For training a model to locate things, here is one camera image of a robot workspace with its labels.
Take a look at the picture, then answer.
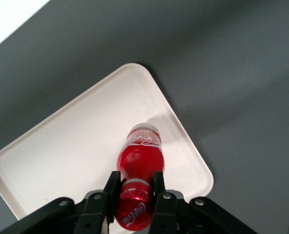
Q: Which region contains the cream plastic tray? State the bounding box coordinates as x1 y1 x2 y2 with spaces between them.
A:
0 62 214 234

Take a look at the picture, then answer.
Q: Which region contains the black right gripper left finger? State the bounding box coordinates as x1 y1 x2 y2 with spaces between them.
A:
76 171 122 234

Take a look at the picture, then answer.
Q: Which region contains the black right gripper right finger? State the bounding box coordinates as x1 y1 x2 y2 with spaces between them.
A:
150 171 182 234

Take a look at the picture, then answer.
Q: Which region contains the red coke bottle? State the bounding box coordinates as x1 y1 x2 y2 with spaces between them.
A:
115 123 165 231

